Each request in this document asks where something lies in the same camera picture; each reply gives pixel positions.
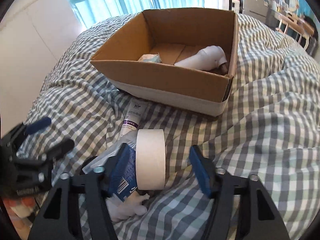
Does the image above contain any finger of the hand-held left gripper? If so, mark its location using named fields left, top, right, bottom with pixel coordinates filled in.
left=42, top=137, right=75, bottom=161
left=24, top=116, right=52, bottom=135

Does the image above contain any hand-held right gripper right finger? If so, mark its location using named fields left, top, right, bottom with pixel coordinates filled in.
left=189, top=144, right=291, bottom=240

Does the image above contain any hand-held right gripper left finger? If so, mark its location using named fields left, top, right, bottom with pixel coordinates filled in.
left=27, top=143, right=128, bottom=240

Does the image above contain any blue packet with barcode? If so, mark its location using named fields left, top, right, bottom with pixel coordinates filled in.
left=111, top=146, right=140, bottom=202

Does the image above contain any white tape roll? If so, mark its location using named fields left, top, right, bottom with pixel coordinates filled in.
left=135, top=129, right=166, bottom=190

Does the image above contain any cardboard box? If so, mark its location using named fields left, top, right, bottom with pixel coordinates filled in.
left=90, top=8, right=238, bottom=117

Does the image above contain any clear plastic bag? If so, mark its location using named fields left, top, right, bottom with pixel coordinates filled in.
left=82, top=131, right=138, bottom=174

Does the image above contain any orange white packet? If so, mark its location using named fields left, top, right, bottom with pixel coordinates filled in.
left=6, top=196, right=40, bottom=218

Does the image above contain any white plush toy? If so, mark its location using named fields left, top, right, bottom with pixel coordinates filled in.
left=106, top=191, right=150, bottom=222

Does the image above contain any white purple toothpaste tube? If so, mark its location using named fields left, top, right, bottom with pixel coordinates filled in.
left=119, top=97, right=148, bottom=137

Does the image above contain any checkered blanket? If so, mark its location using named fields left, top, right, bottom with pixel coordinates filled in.
left=0, top=12, right=320, bottom=240

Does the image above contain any light blue tissue packet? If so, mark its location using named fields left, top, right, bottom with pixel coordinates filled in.
left=138, top=52, right=162, bottom=64

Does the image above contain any white appliance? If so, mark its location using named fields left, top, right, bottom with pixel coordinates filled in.
left=218, top=0, right=241, bottom=12

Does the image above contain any white wooden table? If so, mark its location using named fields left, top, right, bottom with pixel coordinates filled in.
left=276, top=12, right=316, bottom=48

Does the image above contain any grey cabinet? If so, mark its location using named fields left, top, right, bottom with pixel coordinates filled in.
left=242, top=0, right=273, bottom=18

